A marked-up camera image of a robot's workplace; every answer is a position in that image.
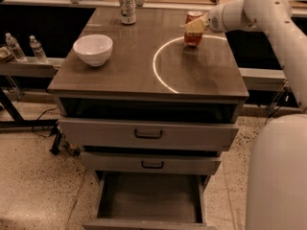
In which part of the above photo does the black table leg frame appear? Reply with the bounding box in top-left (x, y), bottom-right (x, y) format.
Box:
top-left (0, 89), bottom-right (62, 154)

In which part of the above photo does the red coke can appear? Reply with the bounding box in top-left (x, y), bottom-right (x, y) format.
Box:
top-left (184, 11), bottom-right (204, 47)

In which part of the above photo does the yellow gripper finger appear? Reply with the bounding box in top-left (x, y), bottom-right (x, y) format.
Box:
top-left (185, 18), bottom-right (205, 34)

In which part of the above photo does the white ceramic bowl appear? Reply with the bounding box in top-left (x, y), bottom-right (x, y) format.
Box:
top-left (73, 34), bottom-right (113, 66)

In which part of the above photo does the grey side shelf ledge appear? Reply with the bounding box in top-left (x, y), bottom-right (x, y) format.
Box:
top-left (0, 57), bottom-right (64, 78)

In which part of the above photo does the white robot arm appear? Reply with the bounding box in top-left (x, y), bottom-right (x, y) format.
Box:
top-left (185, 0), bottom-right (307, 230)

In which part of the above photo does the open bottom grey drawer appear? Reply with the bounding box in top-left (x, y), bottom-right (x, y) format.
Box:
top-left (83, 172), bottom-right (216, 230)

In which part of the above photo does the left clear water bottle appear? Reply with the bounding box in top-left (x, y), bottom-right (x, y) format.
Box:
top-left (6, 33), bottom-right (27, 61)

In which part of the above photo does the right clear water bottle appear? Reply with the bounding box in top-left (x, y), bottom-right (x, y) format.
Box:
top-left (30, 35), bottom-right (48, 64)

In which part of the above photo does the green white soda can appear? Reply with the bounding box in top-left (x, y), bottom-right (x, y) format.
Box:
top-left (119, 0), bottom-right (136, 25)

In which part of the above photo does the middle grey drawer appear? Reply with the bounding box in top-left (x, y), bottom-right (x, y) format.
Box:
top-left (80, 151), bottom-right (221, 175)

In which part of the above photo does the black cable on floor left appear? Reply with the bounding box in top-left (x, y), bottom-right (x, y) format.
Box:
top-left (30, 105), bottom-right (59, 138)

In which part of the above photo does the grey drawer cabinet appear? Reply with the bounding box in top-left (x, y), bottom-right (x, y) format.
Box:
top-left (47, 7), bottom-right (249, 230)

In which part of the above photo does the clear water bottle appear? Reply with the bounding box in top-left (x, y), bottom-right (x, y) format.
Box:
top-left (30, 35), bottom-right (48, 64)
top-left (6, 33), bottom-right (27, 61)

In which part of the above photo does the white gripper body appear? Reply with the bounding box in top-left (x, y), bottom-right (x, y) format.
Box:
top-left (208, 0), bottom-right (252, 33)

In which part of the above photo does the top grey drawer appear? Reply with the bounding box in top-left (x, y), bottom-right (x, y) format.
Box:
top-left (59, 118), bottom-right (239, 151)

